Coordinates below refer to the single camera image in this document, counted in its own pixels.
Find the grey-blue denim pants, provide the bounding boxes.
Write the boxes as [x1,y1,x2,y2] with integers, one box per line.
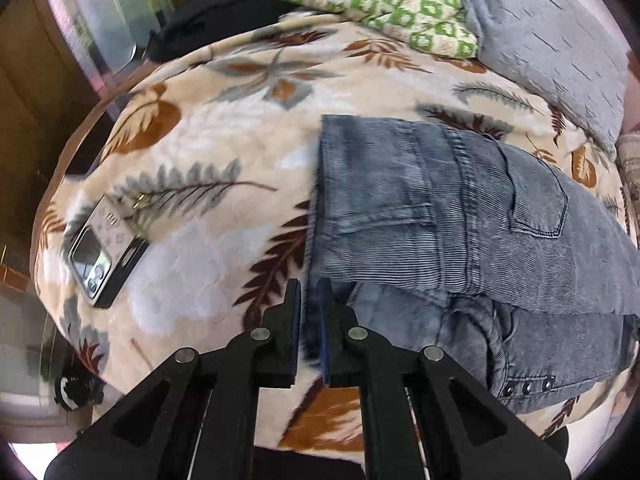
[306,115,639,413]

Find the smartphone with patterned case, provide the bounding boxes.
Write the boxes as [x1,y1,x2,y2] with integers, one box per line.
[62,195,149,310]

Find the cream leaf-print fleece blanket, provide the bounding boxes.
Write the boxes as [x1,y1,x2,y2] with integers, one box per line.
[29,8,639,456]

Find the beige brown striped cushion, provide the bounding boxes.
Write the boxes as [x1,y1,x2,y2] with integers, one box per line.
[616,125,640,237]

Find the black cloth on bed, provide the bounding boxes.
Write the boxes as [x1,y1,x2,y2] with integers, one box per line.
[144,0,297,63]

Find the grey quilted pillow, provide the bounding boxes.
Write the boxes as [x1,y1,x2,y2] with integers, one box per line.
[462,0,628,156]

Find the wooden framed window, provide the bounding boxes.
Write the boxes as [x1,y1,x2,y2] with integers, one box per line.
[48,0,174,91]

